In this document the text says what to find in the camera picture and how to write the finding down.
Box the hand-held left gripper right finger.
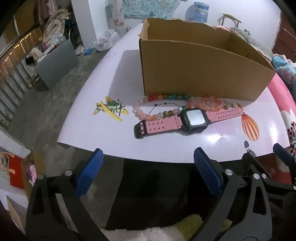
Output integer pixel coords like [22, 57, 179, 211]
[190, 147, 272, 241]

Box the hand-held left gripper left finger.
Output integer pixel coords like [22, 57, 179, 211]
[25, 148, 109, 241]

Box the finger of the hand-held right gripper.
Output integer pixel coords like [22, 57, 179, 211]
[242, 152, 296, 193]
[272, 143, 296, 186]

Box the orange bead bracelet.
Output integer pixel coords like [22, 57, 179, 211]
[191, 97, 224, 112]

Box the square digital wristwatch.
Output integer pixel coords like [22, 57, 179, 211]
[134, 108, 244, 139]

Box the multicolour bead bracelet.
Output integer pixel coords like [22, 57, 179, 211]
[132, 93, 193, 121]

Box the brown cardboard box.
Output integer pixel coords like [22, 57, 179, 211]
[139, 17, 277, 102]

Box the yellow-green cloth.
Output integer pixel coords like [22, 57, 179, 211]
[173, 213, 233, 241]

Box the pink floral blanket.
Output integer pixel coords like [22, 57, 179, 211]
[267, 74, 296, 186]

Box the red paper bag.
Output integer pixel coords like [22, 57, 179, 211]
[0, 152, 35, 189]

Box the white fluffy towel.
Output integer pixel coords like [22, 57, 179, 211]
[100, 227, 173, 241]

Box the blue floral cushion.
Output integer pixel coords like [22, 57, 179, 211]
[272, 54, 296, 85]

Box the grey board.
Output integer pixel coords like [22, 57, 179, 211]
[35, 38, 80, 90]

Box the brown door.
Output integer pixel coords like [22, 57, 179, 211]
[272, 11, 296, 63]

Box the grey fluffy blanket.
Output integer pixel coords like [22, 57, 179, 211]
[239, 29, 274, 55]

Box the metal railing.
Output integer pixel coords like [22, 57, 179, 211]
[0, 24, 47, 128]

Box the white plastic bag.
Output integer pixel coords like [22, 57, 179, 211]
[93, 29, 121, 52]

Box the wooden chair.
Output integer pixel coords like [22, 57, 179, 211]
[218, 13, 242, 29]

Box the pile of clothes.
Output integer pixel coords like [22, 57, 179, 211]
[41, 9, 72, 50]

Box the blue water jug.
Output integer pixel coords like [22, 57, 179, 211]
[188, 2, 211, 24]

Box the patterned hanging cloth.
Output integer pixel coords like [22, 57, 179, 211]
[105, 0, 179, 19]

